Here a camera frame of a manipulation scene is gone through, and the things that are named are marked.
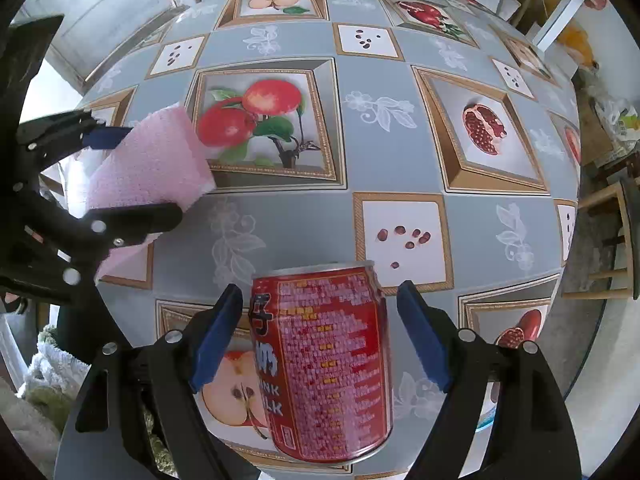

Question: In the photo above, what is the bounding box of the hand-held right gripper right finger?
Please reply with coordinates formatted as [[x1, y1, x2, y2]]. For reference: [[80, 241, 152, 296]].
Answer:
[[396, 280, 584, 480]]

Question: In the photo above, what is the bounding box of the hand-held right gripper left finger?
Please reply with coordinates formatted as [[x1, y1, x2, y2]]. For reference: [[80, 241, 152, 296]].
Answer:
[[54, 284, 267, 480]]

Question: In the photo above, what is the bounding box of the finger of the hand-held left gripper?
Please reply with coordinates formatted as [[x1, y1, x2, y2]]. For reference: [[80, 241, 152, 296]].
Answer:
[[16, 109, 134, 172], [29, 201, 184, 287]]

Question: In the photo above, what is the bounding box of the pink sponge cloth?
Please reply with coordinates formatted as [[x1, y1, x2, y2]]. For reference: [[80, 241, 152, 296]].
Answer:
[[84, 102, 217, 282]]

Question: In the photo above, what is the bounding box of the red drink can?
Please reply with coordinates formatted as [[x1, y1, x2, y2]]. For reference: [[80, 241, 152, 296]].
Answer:
[[249, 259, 394, 464]]

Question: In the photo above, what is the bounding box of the white towel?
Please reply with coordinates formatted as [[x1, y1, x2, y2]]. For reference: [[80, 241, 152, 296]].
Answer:
[[20, 324, 87, 402]]

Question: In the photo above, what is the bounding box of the fruit printed tablecloth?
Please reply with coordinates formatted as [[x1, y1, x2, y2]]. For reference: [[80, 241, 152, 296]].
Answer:
[[75, 0, 584, 479]]

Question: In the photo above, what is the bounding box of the green towel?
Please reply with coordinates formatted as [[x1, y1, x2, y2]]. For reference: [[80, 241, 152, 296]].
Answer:
[[24, 384, 167, 467]]

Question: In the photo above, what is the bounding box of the wooden chair black seat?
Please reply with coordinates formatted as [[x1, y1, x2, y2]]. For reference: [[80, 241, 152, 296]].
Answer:
[[561, 159, 640, 302]]

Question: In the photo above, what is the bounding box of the yellow bag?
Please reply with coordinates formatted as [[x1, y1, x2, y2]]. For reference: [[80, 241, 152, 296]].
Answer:
[[556, 26, 599, 69]]

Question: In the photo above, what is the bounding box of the white side table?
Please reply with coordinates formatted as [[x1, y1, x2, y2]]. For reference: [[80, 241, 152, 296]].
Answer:
[[524, 0, 607, 54]]

